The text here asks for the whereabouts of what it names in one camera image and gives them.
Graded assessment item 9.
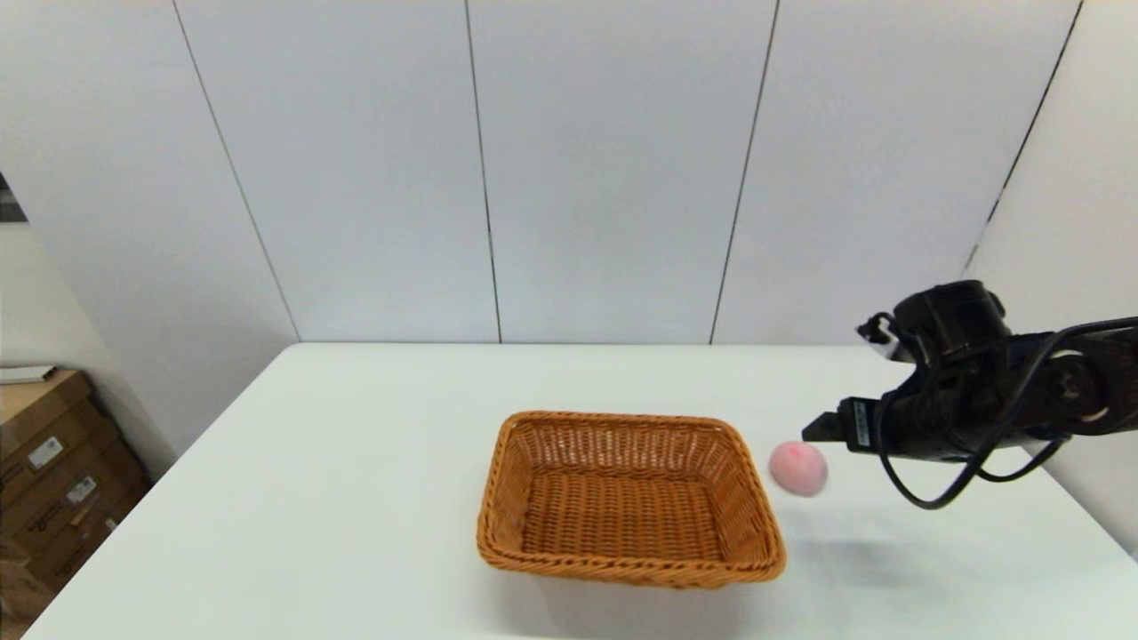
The brown cardboard box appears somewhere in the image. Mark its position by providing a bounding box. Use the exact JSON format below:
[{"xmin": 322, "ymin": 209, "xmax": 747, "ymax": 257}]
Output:
[
  {"xmin": 0, "ymin": 444, "xmax": 148, "ymax": 545},
  {"xmin": 0, "ymin": 498, "xmax": 152, "ymax": 598},
  {"xmin": 0, "ymin": 372, "xmax": 121, "ymax": 485}
]

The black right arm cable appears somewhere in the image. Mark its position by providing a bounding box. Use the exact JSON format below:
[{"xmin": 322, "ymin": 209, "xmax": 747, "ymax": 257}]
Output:
[{"xmin": 876, "ymin": 318, "xmax": 1138, "ymax": 511}]

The dark wall picture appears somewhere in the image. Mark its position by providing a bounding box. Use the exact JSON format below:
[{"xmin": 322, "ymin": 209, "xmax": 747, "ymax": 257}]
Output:
[{"xmin": 0, "ymin": 169, "xmax": 30, "ymax": 225}]

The orange woven wicker basket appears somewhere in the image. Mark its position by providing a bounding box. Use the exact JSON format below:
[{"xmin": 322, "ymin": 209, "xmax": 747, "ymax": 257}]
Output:
[{"xmin": 476, "ymin": 410, "xmax": 787, "ymax": 589}]

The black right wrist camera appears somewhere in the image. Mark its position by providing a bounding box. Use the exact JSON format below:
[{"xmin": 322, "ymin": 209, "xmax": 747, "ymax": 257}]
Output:
[{"xmin": 858, "ymin": 280, "xmax": 1013, "ymax": 365}]

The pink peach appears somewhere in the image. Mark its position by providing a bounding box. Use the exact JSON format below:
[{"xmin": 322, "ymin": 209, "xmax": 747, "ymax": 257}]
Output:
[{"xmin": 768, "ymin": 440, "xmax": 829, "ymax": 497}]

